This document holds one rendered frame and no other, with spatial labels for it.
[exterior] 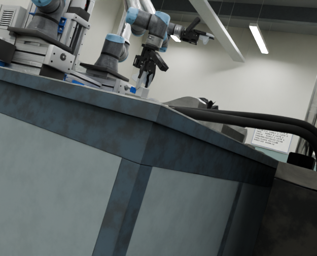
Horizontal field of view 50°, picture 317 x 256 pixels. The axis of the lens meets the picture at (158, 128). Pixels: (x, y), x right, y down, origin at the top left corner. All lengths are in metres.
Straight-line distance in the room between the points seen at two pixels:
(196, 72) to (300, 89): 2.78
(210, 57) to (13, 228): 9.02
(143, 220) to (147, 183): 0.09
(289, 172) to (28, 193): 0.85
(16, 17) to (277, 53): 7.80
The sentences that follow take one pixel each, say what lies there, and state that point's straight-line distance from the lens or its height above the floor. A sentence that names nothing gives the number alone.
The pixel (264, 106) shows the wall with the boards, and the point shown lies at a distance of 8.93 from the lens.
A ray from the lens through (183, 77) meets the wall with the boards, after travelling 9.81.
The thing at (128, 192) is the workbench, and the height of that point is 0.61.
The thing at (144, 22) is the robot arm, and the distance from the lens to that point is 1.58.
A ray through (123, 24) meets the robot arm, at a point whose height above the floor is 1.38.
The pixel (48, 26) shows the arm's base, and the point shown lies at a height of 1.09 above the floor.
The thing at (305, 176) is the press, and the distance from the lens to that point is 1.26.
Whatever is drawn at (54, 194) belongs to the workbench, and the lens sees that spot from 0.85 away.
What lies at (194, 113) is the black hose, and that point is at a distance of 0.96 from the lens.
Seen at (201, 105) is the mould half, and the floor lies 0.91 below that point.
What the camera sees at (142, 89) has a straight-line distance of 1.56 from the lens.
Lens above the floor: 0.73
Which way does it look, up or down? 2 degrees up
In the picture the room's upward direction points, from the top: 17 degrees clockwise
